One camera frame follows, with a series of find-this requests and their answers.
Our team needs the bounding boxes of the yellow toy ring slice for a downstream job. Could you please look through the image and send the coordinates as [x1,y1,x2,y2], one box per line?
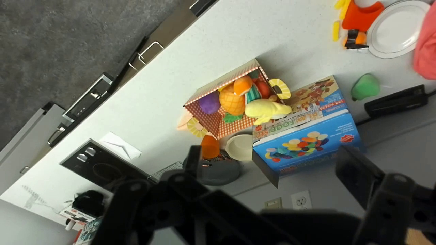
[266,78,292,102]

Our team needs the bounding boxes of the white paper sheet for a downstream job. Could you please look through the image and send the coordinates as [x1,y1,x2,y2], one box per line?
[96,131,142,163]

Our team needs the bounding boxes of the small white plate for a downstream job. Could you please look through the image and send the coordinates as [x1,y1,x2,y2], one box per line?
[365,0,431,60]

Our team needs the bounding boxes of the white wall outlet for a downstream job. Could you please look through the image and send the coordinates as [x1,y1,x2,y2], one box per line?
[290,189,314,211]

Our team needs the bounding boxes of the beige bowl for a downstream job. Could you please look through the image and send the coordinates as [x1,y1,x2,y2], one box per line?
[224,132,256,163]

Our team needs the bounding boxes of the green leafy toy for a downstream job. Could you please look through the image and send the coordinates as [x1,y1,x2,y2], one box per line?
[221,112,245,125]

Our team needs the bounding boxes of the black charger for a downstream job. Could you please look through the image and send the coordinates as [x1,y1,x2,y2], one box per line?
[362,83,436,120]

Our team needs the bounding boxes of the red white product box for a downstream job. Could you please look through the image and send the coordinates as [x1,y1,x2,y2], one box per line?
[58,205,92,233]

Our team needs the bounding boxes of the red checkered basket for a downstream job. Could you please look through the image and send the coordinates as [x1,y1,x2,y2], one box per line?
[182,57,279,142]

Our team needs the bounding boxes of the yellow toy fries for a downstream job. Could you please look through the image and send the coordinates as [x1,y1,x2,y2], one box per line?
[330,0,354,44]

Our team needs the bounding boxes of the black dishwasher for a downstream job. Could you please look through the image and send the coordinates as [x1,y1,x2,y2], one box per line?
[44,73,115,147]

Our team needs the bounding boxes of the orange toy fruit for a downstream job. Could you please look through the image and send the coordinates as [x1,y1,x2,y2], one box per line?
[231,75,256,97]

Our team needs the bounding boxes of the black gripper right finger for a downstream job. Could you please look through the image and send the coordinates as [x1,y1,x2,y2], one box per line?
[333,144,436,245]

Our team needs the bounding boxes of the black flat panel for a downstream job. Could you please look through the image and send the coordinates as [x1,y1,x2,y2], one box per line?
[58,137,152,193]

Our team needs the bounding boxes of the black round object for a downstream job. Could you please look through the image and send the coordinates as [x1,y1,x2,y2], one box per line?
[70,189,106,219]

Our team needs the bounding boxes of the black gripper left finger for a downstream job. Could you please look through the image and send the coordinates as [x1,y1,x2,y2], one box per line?
[89,144,296,245]

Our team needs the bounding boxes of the pink cloth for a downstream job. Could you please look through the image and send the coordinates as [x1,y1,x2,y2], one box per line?
[411,1,436,82]

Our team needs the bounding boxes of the purple toy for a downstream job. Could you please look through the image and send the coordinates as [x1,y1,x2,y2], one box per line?
[197,91,221,116]

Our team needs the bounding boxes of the blue toy food box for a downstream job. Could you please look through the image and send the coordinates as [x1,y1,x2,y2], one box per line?
[250,73,363,189]

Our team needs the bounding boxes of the pale yellow toy slice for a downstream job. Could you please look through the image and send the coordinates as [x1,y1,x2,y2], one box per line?
[186,118,211,139]

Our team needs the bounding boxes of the red white toy piece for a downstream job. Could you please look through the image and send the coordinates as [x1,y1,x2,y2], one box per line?
[243,79,275,103]

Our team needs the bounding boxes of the orange plastic cup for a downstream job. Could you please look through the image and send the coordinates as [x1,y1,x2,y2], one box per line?
[200,133,223,161]

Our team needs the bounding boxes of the dark grey plate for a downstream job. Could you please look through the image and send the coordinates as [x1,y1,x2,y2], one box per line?
[159,155,245,186]

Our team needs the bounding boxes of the red orange toy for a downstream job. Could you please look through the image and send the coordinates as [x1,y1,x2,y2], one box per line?
[340,0,385,50]

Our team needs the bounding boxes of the yellow toy banana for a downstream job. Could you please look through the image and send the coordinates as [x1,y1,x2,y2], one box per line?
[243,98,294,128]

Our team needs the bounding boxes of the beige wall plate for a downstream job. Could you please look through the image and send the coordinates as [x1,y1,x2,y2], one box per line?
[262,196,284,211]

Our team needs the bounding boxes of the orange toy pineapple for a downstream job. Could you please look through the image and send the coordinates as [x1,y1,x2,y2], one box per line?
[217,86,246,117]

